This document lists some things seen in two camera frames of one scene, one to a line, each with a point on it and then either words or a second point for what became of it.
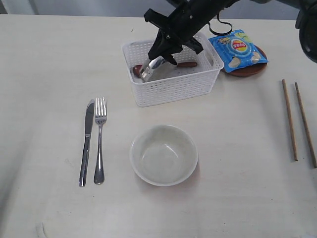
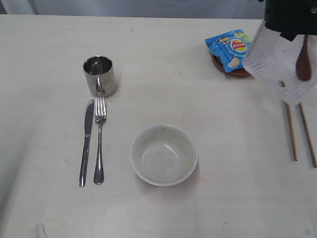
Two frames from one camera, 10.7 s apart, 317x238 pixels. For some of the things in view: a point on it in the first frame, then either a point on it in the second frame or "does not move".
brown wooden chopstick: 293,144 does not move
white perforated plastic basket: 192,76 → 272,57
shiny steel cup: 153,63 → 100,75
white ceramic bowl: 163,155 does not move
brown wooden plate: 249,69 → 240,72
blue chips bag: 235,49 does not move
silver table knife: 88,121 does not move
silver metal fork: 100,118 does not move
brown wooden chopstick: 314,163 does not move
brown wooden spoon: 137,69 → 303,66
